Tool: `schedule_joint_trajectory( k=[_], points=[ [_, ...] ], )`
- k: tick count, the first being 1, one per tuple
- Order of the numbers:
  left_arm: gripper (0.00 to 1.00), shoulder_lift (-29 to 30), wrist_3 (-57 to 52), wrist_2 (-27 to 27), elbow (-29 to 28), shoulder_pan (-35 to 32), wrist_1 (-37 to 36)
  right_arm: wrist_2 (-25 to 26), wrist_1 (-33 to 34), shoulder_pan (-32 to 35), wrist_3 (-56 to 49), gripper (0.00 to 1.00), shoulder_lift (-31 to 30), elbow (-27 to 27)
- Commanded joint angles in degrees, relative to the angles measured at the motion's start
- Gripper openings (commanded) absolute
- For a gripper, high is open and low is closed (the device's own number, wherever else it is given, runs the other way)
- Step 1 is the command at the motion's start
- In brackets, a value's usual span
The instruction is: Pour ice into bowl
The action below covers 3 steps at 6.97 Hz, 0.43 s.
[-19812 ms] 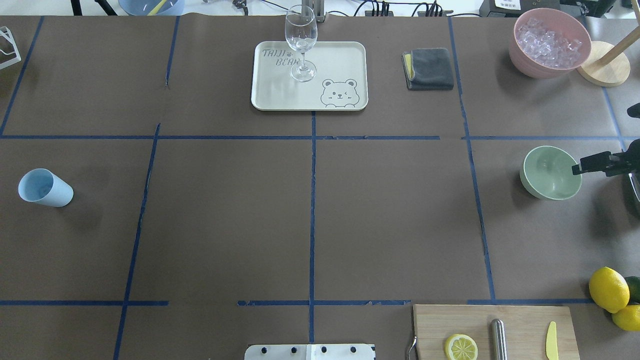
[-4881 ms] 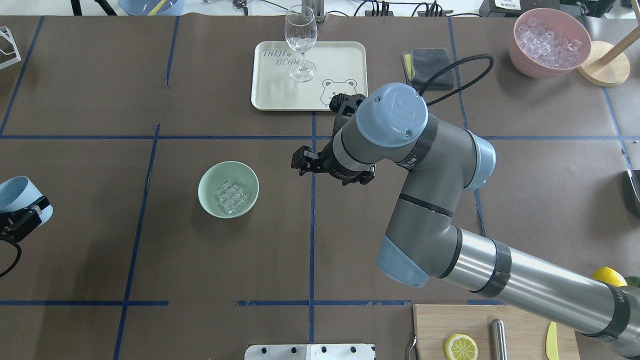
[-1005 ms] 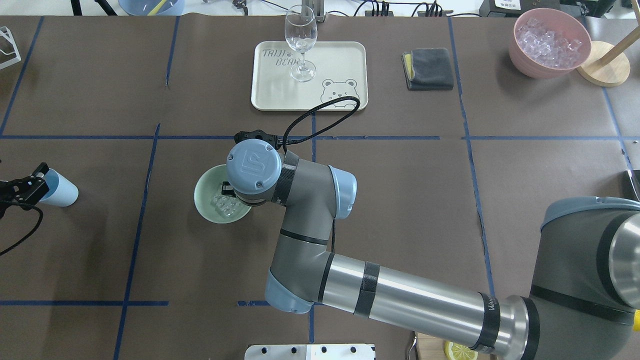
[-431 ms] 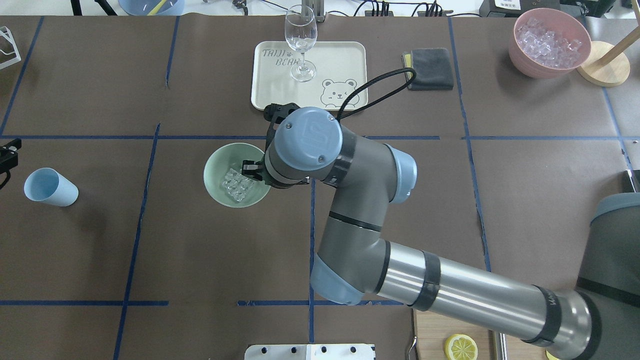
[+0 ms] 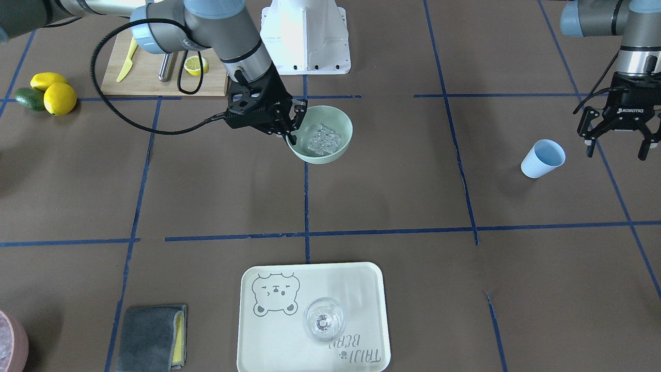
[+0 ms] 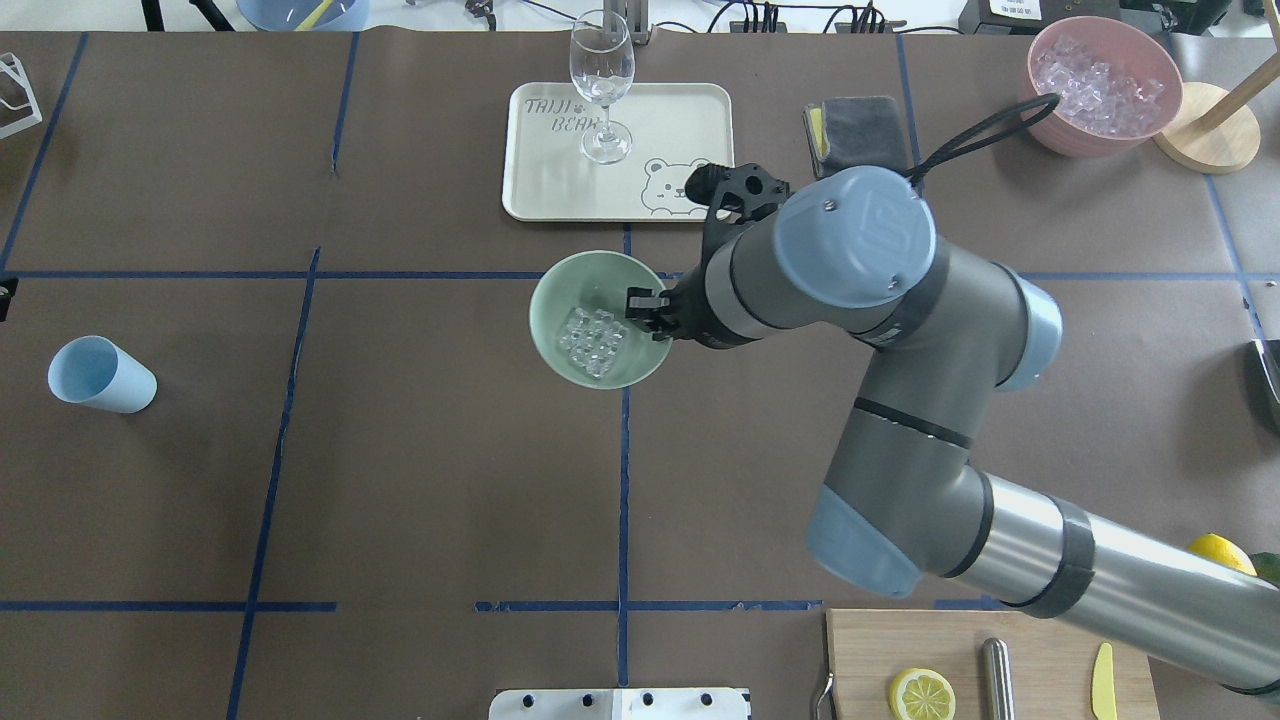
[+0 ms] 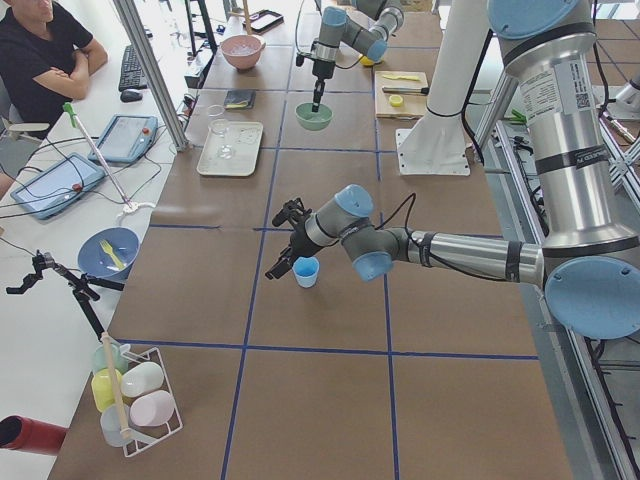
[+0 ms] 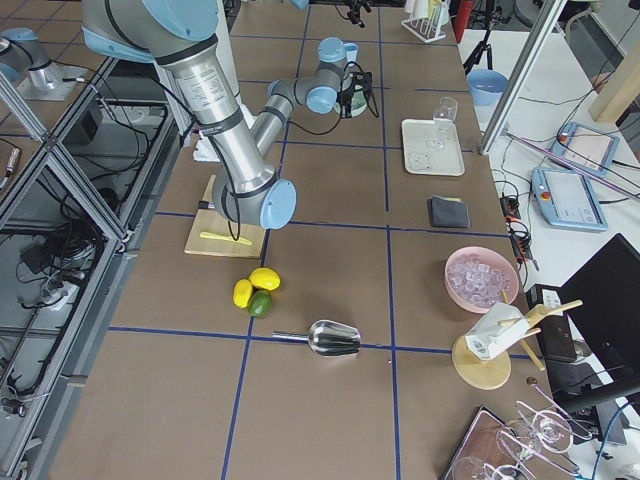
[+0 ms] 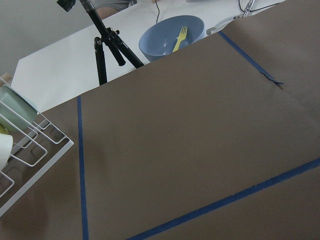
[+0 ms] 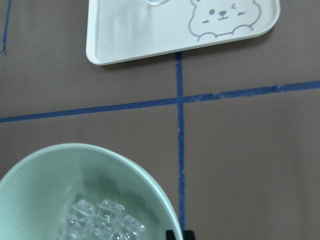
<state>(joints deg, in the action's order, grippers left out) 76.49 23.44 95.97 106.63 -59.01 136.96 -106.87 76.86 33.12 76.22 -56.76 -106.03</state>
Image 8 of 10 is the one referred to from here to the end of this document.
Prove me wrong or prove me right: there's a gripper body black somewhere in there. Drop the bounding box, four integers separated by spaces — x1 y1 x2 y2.
338 72 372 103

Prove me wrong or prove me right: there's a green bowl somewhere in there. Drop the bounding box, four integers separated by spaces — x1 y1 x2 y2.
334 85 367 118

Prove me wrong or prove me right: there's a light blue plastic cup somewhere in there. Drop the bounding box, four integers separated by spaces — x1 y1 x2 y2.
343 42 359 63

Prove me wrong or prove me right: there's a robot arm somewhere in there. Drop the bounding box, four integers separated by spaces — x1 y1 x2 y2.
289 0 372 28
82 0 358 229

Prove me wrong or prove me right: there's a dark blue bowl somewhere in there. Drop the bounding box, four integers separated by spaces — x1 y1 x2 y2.
466 69 508 106

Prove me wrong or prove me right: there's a pink bowl with ice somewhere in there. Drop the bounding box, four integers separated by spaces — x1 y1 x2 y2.
444 246 520 313

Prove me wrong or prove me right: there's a clear wine glass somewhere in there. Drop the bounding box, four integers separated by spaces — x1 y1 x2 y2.
427 96 458 151

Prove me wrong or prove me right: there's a cream bear tray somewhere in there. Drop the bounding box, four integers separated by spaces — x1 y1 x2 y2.
401 119 465 177

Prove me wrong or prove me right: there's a red cylinder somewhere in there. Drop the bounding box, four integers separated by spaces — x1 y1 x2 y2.
454 0 474 44

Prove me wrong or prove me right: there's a grey folded cloth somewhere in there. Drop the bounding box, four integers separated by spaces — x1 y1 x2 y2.
427 196 470 228

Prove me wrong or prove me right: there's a wooden cutting board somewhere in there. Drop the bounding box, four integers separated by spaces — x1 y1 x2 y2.
184 174 269 260

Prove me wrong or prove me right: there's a whole yellow lemon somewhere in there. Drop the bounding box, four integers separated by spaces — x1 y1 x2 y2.
249 267 281 291

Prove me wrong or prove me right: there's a yellow plastic knife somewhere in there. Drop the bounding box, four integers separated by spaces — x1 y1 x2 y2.
199 231 253 246

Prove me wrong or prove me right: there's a black power strip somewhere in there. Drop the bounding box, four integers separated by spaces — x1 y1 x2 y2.
499 194 533 265

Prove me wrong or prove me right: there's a metal scoop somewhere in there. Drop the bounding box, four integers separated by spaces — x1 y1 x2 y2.
273 319 361 357

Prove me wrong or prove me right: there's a blue teach pendant near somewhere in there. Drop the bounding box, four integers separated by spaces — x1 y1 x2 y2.
531 167 608 232

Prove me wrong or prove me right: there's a blue teach pendant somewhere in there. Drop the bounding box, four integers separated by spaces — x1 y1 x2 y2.
531 167 608 232
551 122 619 177

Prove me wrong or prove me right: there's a blue teach pendant far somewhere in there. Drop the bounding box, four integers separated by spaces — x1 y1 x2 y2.
551 122 619 177

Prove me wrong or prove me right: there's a wooden stand base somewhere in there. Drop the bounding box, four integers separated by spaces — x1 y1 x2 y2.
452 300 583 390

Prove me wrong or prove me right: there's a black monitor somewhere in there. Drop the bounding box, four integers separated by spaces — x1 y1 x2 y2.
558 233 639 413

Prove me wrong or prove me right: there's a white wire cup rack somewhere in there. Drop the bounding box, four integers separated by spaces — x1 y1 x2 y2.
401 0 449 44

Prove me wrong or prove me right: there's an aluminium frame post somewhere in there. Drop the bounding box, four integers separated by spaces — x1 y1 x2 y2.
479 0 567 155

